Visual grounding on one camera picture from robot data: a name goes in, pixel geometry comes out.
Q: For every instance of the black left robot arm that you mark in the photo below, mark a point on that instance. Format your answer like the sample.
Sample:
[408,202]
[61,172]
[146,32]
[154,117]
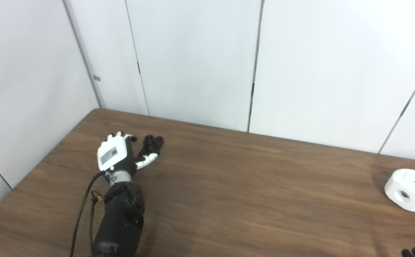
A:
[120,217]

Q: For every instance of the black flanged holder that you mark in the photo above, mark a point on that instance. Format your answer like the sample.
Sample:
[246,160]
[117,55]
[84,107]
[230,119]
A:
[152,143]

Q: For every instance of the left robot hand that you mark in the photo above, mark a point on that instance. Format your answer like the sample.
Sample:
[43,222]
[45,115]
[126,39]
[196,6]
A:
[116,153]

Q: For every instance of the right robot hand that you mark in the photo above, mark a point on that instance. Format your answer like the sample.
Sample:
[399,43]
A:
[413,252]

